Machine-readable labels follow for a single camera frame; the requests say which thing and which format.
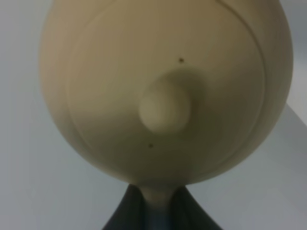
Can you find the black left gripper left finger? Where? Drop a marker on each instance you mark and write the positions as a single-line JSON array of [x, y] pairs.
[[130, 214]]

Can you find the beige teapot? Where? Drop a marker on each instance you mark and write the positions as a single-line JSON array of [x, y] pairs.
[[165, 93]]

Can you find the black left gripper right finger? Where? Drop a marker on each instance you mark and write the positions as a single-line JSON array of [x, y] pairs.
[[187, 214]]

